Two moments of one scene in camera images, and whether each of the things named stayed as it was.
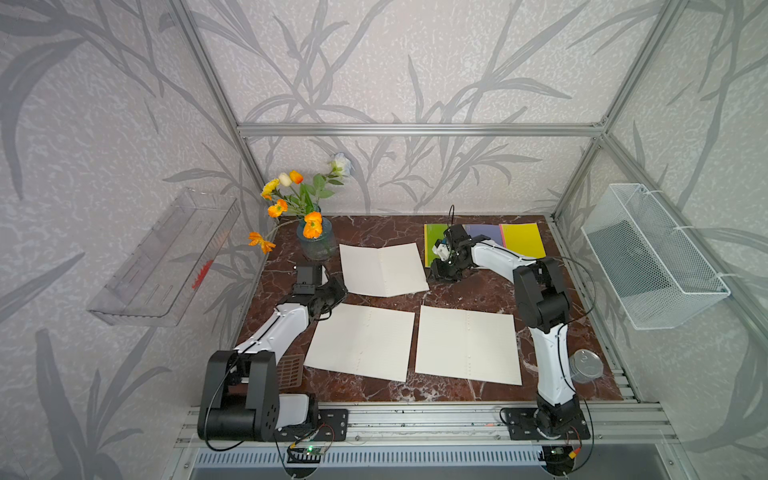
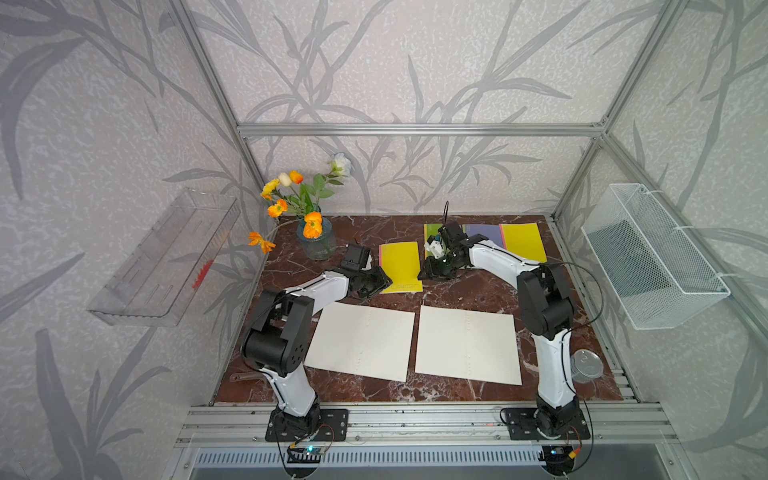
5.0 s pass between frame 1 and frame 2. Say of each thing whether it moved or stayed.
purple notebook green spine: stayed
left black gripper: moved
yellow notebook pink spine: stayed
